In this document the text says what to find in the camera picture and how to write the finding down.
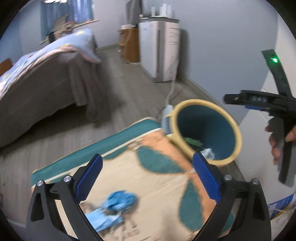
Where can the white air purifier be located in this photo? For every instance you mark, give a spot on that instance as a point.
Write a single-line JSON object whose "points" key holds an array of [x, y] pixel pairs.
{"points": [[159, 42]]}

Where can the person right hand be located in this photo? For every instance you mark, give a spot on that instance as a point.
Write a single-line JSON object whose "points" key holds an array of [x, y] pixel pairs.
{"points": [[274, 150]]}

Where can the green box trash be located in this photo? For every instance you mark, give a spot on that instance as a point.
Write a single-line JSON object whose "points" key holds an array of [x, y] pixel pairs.
{"points": [[195, 144]]}

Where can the blue packaging on floor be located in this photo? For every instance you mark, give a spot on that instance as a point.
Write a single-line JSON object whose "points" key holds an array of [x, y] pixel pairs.
{"points": [[282, 206]]}

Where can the teal orange patterned rug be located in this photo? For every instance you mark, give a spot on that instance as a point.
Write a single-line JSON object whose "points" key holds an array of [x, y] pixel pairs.
{"points": [[172, 202]]}

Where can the crumpled white paper trash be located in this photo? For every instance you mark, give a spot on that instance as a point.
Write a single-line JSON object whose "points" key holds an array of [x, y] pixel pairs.
{"points": [[208, 154]]}

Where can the wooden nightstand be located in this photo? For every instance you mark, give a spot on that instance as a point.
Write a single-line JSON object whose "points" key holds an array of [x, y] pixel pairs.
{"points": [[129, 45]]}

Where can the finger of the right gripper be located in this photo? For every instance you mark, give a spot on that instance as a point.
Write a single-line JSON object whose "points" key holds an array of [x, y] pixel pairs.
{"points": [[257, 100]]}

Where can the blue crumpled wrapper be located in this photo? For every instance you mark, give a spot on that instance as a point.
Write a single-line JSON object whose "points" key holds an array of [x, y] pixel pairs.
{"points": [[110, 212]]}

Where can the blue window curtain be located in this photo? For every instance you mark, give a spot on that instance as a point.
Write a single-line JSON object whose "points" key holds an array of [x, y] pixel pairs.
{"points": [[78, 11]]}

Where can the bed with grey cover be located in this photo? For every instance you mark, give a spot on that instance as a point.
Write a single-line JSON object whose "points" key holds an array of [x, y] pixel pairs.
{"points": [[68, 71]]}

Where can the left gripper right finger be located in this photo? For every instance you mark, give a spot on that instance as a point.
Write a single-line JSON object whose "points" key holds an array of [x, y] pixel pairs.
{"points": [[252, 221]]}

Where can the yellow teal trash bin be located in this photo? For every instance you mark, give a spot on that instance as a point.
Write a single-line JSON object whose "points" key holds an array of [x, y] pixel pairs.
{"points": [[208, 123]]}

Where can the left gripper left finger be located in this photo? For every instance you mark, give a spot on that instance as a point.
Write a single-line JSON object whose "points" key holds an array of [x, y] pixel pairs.
{"points": [[43, 219]]}

